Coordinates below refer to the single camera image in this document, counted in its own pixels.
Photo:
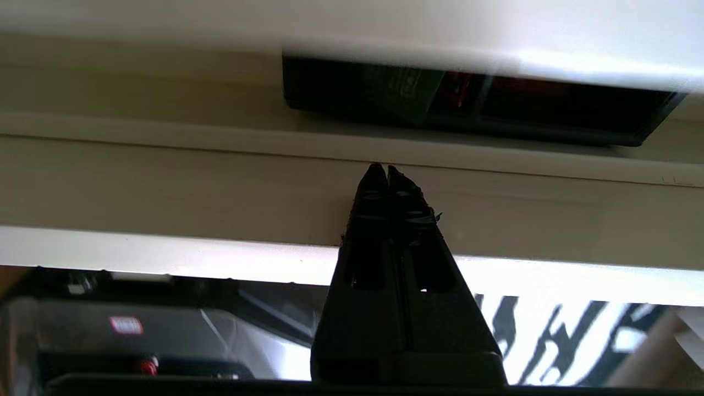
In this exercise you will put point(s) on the black organizer box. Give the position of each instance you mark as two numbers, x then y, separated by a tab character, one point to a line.
330	88

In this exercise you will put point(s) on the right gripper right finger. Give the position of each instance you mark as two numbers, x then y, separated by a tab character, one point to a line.
440	319

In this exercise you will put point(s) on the grey black tan patterned rug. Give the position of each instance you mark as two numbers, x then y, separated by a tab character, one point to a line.
550	341

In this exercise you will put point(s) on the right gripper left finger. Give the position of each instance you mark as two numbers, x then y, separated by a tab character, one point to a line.
357	319

